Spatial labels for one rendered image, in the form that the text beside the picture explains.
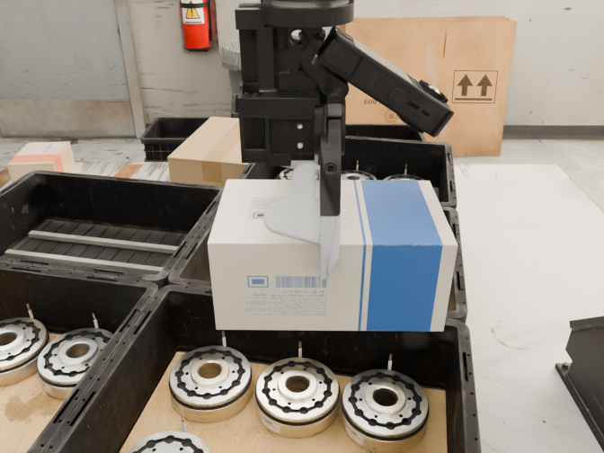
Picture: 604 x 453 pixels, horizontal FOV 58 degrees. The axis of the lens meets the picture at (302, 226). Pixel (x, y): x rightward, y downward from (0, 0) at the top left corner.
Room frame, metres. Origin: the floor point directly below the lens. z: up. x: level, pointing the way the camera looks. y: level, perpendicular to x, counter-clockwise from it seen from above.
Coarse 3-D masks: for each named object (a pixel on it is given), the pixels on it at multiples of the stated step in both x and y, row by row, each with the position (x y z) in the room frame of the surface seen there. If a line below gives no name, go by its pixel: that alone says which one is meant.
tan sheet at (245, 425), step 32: (160, 384) 0.52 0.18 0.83; (160, 416) 0.46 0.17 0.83; (256, 416) 0.46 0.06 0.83; (128, 448) 0.42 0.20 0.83; (224, 448) 0.42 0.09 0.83; (256, 448) 0.42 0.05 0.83; (288, 448) 0.42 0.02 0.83; (320, 448) 0.42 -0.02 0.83; (352, 448) 0.42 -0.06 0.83; (416, 448) 0.42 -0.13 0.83
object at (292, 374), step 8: (280, 376) 0.50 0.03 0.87; (288, 376) 0.50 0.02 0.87; (296, 376) 0.50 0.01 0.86; (304, 376) 0.50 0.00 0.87; (312, 376) 0.50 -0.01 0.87; (280, 384) 0.48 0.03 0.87; (312, 384) 0.48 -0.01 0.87; (280, 392) 0.47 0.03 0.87; (288, 392) 0.47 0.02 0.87; (304, 392) 0.47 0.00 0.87; (312, 392) 0.47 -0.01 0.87; (296, 400) 0.46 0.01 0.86; (304, 400) 0.46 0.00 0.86
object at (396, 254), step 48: (240, 192) 0.46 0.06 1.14; (288, 192) 0.46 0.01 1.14; (384, 192) 0.46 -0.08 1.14; (432, 192) 0.46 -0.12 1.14; (240, 240) 0.38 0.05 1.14; (288, 240) 0.38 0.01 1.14; (384, 240) 0.38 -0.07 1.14; (432, 240) 0.38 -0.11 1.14; (240, 288) 0.37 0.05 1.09; (288, 288) 0.37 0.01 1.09; (336, 288) 0.37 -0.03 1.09; (384, 288) 0.37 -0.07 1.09; (432, 288) 0.37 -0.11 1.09
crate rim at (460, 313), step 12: (456, 216) 0.79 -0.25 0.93; (204, 228) 0.75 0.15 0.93; (456, 228) 0.75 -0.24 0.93; (204, 240) 0.72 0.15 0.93; (456, 240) 0.71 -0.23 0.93; (192, 252) 0.68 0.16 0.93; (180, 264) 0.65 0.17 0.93; (456, 264) 0.65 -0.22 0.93; (180, 276) 0.62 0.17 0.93; (456, 276) 0.62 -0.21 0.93; (204, 288) 0.59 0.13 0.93; (456, 288) 0.59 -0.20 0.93; (456, 300) 0.56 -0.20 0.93; (456, 312) 0.54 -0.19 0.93
